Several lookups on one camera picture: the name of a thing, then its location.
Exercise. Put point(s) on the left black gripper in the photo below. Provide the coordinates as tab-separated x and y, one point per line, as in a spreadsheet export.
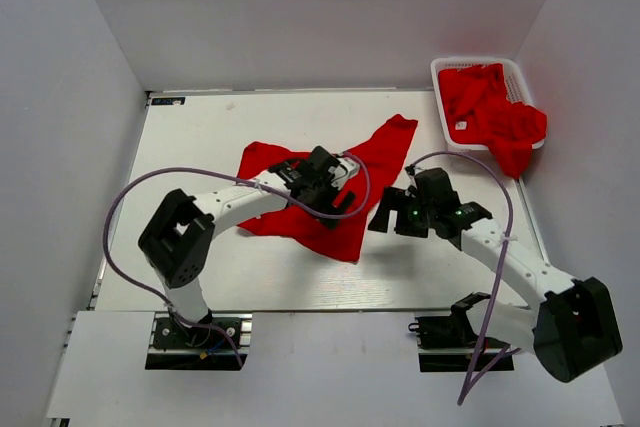
343	206

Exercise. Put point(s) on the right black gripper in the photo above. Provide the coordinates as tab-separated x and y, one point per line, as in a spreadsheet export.
389	203

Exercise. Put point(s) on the red t shirt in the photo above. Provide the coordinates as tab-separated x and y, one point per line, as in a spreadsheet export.
383	155

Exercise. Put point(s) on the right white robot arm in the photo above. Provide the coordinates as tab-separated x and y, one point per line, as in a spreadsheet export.
568	324

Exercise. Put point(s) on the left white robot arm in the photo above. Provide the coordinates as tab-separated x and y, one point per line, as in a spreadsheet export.
177	239

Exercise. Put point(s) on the red shirts pile in basket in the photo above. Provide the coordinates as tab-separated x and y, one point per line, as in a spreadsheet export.
477	111

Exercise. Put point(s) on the blue table label sticker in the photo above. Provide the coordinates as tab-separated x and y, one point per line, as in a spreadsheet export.
168	101

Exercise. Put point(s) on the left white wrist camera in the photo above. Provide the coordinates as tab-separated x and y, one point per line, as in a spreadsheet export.
346	169

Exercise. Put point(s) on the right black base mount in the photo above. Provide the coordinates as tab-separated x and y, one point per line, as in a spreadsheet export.
446	342

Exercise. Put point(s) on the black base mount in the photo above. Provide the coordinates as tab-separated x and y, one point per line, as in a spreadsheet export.
446	342
176	347

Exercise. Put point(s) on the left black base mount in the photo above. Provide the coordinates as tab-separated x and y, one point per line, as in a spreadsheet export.
176	347

